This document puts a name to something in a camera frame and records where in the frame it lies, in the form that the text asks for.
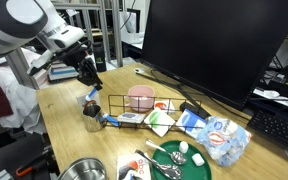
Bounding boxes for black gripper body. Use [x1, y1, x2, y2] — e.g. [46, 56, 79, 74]
[63, 46, 97, 85]

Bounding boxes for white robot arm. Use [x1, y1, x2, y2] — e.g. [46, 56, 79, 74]
[0, 0, 103, 90]

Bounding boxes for silver spoon on plate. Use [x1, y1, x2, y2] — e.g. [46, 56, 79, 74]
[145, 139, 187, 165]

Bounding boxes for white desk grommet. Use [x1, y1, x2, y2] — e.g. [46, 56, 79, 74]
[134, 68, 145, 74]

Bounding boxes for blue circle card box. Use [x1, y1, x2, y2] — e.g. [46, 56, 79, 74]
[117, 112, 145, 124]

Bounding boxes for pink mug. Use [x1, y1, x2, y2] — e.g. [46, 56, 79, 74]
[126, 85, 155, 112]

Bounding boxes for green white card box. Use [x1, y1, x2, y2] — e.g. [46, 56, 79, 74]
[144, 108, 175, 137]

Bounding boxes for white cloth pile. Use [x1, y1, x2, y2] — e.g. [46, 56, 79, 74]
[0, 65, 47, 134]

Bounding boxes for steel bowl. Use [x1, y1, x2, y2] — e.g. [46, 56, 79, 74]
[57, 157, 107, 180]

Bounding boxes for abc penguin card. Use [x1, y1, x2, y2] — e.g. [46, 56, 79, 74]
[117, 153, 151, 180]

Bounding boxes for black power brick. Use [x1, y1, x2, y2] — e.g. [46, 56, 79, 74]
[180, 102, 210, 119]

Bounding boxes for blue white card box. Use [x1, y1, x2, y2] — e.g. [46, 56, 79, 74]
[176, 109, 207, 138]

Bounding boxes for white marshmallow upper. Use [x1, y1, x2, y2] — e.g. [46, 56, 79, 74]
[179, 141, 188, 153]

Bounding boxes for white marshmallow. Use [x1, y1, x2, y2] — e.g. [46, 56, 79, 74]
[192, 153, 205, 166]
[179, 141, 188, 153]

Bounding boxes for white marshmallow lower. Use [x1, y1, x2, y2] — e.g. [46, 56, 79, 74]
[192, 153, 205, 166]

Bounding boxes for large black monitor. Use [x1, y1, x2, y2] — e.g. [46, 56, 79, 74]
[142, 0, 288, 110]

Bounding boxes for green round plate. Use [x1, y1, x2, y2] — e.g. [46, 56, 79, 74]
[151, 140, 213, 180]

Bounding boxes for blue white plastic bag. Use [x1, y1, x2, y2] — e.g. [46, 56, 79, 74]
[196, 116, 252, 166]

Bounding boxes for black keyboard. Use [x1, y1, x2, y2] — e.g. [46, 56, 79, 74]
[248, 110, 288, 147]

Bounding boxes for black wire rack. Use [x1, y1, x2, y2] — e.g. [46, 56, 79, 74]
[108, 95, 207, 136]

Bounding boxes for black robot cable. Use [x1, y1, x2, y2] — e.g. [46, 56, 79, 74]
[28, 39, 93, 77]

